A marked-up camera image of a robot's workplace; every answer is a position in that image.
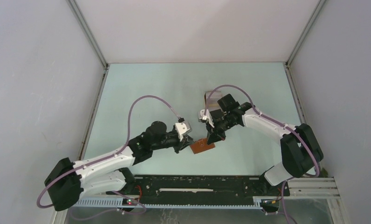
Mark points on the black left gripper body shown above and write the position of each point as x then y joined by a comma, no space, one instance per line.
175,143

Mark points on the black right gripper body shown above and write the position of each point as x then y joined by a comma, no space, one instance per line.
221,125

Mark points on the brown leather card holder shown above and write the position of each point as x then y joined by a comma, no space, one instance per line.
201,145

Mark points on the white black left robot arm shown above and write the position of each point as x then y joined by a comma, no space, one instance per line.
69,181

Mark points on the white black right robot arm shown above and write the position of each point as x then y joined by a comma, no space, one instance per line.
300,150

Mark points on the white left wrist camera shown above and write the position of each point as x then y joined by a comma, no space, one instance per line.
183,129

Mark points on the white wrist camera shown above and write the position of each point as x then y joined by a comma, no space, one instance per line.
205,117
183,129

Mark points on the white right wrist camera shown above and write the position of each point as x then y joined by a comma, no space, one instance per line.
205,117

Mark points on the aluminium frame rail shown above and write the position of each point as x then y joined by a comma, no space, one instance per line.
299,188

